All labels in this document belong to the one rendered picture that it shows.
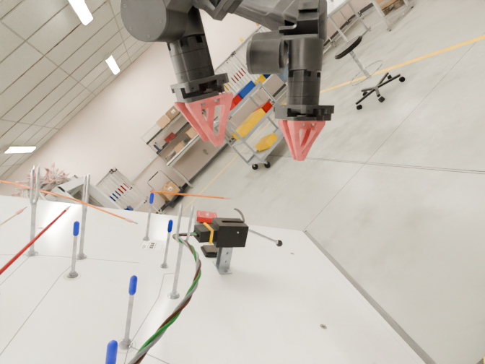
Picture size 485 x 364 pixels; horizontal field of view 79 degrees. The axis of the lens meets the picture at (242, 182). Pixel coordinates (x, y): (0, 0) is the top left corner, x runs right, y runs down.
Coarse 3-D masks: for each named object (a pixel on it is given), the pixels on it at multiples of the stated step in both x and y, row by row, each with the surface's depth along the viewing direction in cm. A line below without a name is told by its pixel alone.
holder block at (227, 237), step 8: (216, 224) 51; (224, 224) 51; (232, 224) 52; (240, 224) 52; (224, 232) 50; (232, 232) 51; (240, 232) 51; (216, 240) 50; (224, 240) 51; (232, 240) 51; (240, 240) 52
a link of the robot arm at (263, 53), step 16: (304, 0) 49; (304, 16) 48; (272, 32) 52; (288, 32) 51; (304, 32) 50; (256, 48) 50; (272, 48) 49; (288, 48) 54; (256, 64) 51; (272, 64) 50
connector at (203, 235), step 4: (208, 224) 52; (212, 224) 53; (196, 228) 50; (200, 228) 50; (204, 228) 50; (212, 228) 51; (216, 228) 51; (200, 232) 49; (204, 232) 49; (208, 232) 49; (216, 232) 50; (196, 236) 50; (200, 236) 49; (204, 236) 49; (208, 236) 50; (216, 236) 50; (200, 240) 49; (204, 240) 49; (208, 240) 50; (212, 240) 50
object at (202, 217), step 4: (196, 212) 72; (200, 212) 72; (204, 212) 73; (208, 212) 73; (212, 212) 74; (196, 216) 70; (200, 216) 69; (204, 216) 70; (208, 216) 70; (212, 216) 71; (216, 216) 72; (196, 220) 69; (200, 220) 69; (204, 220) 69; (208, 220) 69
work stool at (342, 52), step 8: (352, 40) 324; (360, 40) 313; (344, 48) 324; (352, 48) 314; (336, 56) 329; (352, 56) 330; (360, 64) 332; (360, 72) 356; (352, 80) 355; (392, 80) 328; (400, 80) 323; (368, 88) 356; (376, 88) 338
